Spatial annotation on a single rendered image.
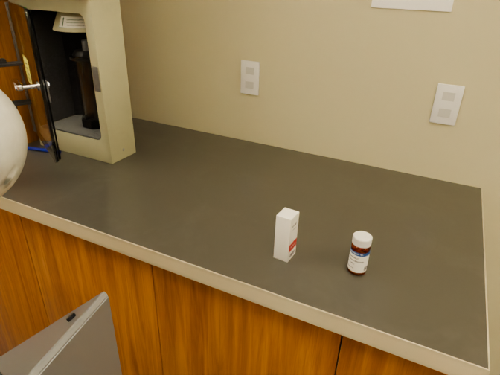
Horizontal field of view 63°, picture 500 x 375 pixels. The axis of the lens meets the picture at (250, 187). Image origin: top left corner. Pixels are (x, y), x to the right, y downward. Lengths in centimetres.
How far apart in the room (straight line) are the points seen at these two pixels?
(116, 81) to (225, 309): 74
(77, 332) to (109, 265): 73
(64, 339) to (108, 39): 101
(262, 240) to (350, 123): 60
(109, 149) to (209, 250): 56
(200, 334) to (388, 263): 46
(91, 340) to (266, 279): 49
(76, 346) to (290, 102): 117
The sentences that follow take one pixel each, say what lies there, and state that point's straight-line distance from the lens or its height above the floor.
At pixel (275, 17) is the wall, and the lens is 139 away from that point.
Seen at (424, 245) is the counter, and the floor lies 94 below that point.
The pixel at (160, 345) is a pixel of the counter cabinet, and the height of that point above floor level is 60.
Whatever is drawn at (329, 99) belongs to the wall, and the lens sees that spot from 137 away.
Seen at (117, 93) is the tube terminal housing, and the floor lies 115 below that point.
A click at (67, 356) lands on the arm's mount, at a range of 37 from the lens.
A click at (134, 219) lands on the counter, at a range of 102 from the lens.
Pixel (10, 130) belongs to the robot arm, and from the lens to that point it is 39.
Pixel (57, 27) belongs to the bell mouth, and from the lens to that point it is 136.
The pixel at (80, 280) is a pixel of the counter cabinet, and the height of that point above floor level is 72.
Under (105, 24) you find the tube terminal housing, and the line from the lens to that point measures 126.
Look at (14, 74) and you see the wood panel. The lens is 154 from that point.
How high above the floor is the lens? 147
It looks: 27 degrees down
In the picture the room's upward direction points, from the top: 2 degrees clockwise
